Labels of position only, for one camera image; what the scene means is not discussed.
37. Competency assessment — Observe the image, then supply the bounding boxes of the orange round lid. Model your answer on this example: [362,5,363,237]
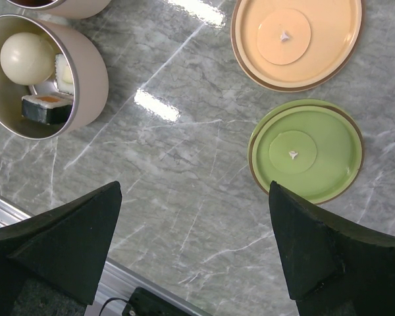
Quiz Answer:
[230,1,365,92]

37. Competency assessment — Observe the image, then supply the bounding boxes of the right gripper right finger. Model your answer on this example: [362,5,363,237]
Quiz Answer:
[269,182,395,315]

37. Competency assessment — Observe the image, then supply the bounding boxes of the near steel lunch bowl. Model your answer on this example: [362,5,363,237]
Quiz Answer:
[0,14,109,140]

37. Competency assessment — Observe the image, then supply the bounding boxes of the steel lunch bowl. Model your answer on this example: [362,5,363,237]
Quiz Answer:
[9,0,111,19]
[0,14,109,140]

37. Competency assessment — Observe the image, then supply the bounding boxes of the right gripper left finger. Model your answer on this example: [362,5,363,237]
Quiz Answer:
[0,181,122,315]

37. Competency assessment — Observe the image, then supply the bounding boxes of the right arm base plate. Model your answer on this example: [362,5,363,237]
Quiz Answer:
[122,287,192,316]

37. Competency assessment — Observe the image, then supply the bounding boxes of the black sushi roll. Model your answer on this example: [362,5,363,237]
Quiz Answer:
[21,95,73,125]

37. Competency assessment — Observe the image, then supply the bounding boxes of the far steel lunch bowl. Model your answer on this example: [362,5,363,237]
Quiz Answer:
[9,0,111,19]

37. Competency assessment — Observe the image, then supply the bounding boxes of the green round lid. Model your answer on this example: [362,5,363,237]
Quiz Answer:
[248,99,365,204]

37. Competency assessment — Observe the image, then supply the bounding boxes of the white cucumber sushi roll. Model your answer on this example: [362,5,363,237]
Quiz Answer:
[55,54,74,95]

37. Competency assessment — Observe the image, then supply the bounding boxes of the white egg ball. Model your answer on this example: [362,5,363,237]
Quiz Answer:
[0,32,55,86]

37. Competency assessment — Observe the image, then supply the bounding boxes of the aluminium mounting rail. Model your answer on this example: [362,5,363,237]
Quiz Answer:
[0,196,208,315]

